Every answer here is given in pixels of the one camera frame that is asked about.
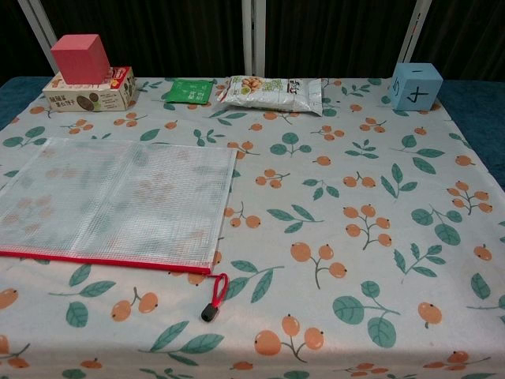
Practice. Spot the white mesh zipper pouch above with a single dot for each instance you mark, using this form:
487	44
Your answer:
118	197

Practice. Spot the silver nut snack bag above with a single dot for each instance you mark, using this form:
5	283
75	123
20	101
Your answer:
272	92

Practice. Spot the floral orange berry tablecloth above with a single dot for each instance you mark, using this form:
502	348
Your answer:
315	166

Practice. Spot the green sachet packet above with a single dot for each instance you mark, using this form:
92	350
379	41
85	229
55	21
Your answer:
187	91

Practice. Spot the biscuit carton box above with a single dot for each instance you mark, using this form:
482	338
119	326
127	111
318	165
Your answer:
90	96

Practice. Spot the light blue cube block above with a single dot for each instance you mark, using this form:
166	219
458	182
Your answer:
416	88

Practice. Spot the pink cube block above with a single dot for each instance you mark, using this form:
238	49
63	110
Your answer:
77	59

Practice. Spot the white upright frame post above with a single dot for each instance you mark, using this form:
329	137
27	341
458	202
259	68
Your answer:
253	35

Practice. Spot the white slanted frame post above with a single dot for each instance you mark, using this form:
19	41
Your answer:
414	27
37	27

